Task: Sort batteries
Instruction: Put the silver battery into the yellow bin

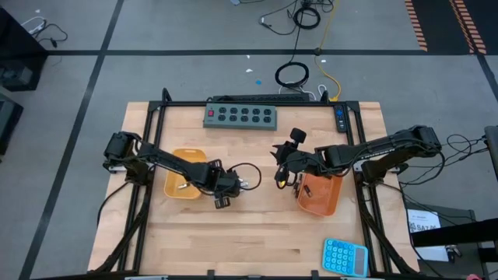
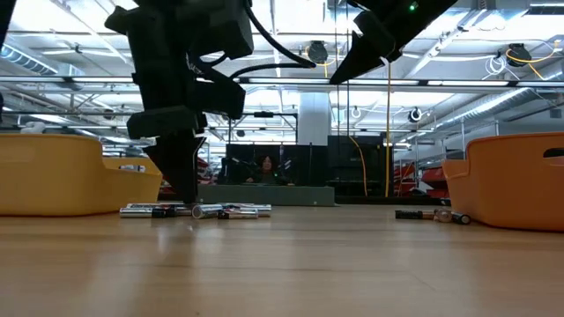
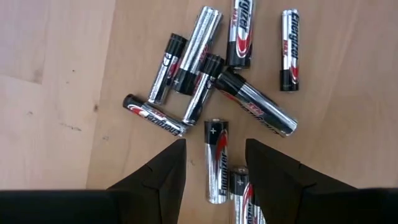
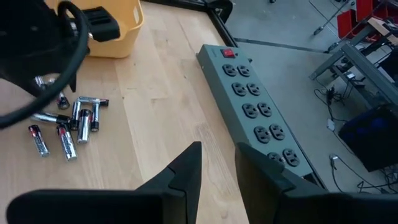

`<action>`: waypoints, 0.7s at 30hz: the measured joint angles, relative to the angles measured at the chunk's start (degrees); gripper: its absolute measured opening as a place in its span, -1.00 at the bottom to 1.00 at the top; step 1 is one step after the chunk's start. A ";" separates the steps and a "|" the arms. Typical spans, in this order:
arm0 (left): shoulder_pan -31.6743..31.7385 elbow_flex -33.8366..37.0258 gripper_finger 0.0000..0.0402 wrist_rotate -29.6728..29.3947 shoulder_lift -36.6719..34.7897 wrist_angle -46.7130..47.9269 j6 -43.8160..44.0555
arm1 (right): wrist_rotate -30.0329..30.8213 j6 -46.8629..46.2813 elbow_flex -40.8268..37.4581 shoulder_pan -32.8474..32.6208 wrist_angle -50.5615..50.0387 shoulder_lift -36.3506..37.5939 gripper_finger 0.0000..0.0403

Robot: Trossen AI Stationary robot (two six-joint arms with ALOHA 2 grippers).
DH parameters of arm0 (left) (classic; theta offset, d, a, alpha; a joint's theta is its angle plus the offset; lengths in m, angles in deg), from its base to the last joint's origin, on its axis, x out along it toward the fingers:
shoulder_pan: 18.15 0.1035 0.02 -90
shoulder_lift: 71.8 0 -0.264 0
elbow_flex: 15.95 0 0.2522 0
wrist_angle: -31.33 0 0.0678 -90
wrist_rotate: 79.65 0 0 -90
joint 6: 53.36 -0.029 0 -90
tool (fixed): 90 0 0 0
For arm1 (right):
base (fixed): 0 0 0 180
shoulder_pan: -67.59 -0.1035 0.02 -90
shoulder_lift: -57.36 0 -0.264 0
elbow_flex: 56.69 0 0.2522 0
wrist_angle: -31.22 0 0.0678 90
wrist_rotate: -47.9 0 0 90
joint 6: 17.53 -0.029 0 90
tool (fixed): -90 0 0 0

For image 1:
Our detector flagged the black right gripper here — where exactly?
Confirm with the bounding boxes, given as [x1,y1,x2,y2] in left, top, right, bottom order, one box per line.
[272,127,318,190]

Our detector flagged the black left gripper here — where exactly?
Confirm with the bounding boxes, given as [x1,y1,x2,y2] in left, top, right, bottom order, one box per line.
[205,158,242,210]

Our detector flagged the yellow plastic bin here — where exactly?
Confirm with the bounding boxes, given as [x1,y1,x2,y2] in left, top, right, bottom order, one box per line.
[163,148,208,201]

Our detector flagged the orange plastic bin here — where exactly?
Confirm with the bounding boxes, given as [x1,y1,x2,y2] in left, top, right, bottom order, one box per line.
[296,173,344,217]

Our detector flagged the grey metal power strip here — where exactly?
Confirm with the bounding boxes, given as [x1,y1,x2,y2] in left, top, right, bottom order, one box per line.
[202,103,278,131]

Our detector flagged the black remote control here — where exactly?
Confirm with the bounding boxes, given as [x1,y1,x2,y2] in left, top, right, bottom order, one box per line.
[333,103,349,133]

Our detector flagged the blue calculator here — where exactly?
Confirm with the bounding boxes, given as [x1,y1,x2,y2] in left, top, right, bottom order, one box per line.
[321,237,370,278]

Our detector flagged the white paper label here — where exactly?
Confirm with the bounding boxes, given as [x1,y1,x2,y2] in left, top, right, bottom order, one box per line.
[406,208,443,234]

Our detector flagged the black side table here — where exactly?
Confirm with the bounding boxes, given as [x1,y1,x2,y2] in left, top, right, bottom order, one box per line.
[404,201,498,280]

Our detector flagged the grey panel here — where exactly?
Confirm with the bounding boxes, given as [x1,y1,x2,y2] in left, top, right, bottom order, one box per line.
[483,124,498,184]

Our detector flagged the black equipment box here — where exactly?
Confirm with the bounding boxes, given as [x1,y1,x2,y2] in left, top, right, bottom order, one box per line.
[0,92,24,156]

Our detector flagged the black cabinet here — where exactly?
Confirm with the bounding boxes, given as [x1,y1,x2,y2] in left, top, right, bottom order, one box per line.
[0,7,50,93]

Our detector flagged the black cable with yellow tag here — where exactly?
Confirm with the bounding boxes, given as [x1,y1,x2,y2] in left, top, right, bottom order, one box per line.
[274,165,308,191]

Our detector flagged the black looped gripper cable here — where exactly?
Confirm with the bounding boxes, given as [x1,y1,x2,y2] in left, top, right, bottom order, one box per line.
[227,162,262,192]

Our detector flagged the white cable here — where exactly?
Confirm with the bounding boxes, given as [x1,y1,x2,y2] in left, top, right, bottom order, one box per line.
[278,80,328,101]
[19,15,47,35]

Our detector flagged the black coiled cable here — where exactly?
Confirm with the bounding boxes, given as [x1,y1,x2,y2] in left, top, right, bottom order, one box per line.
[292,5,322,30]
[274,61,311,89]

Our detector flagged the black metal rig frame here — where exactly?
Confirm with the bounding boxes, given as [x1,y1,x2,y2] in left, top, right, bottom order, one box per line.
[88,87,422,280]

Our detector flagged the yellow power cable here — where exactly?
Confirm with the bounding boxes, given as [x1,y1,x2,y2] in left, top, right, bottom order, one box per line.
[314,0,342,103]

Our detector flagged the thin black cable with plug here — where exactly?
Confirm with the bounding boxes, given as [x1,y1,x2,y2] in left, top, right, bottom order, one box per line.
[33,22,69,50]

